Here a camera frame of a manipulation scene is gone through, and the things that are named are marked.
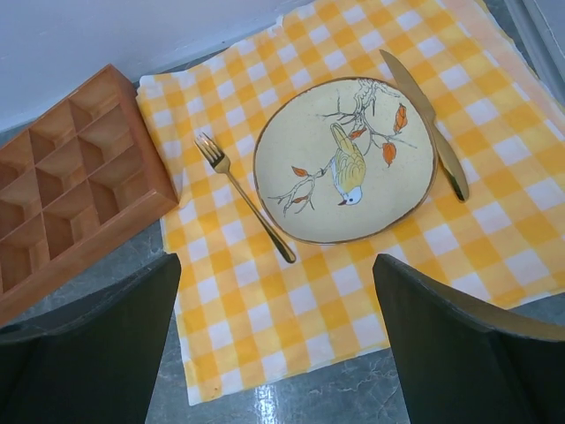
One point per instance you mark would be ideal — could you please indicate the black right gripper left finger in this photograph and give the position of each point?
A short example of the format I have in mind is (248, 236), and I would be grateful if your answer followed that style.
(94, 360)

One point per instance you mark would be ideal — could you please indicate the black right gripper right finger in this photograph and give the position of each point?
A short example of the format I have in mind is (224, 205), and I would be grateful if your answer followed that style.
(462, 360)

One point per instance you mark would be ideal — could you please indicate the yellow checkered cloth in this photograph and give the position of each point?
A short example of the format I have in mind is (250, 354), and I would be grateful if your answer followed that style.
(247, 317)

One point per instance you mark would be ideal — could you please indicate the wooden compartment tray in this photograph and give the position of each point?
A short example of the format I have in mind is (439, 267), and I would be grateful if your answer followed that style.
(76, 184)

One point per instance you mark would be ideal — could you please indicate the gold knife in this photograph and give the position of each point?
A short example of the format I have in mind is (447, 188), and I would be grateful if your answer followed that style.
(447, 155)

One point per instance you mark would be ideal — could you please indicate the bird pattern ceramic plate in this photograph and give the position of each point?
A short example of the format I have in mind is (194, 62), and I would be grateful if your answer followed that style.
(343, 161)

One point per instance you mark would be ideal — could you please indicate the gold fork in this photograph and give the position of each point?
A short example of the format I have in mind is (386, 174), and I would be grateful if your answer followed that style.
(221, 165)

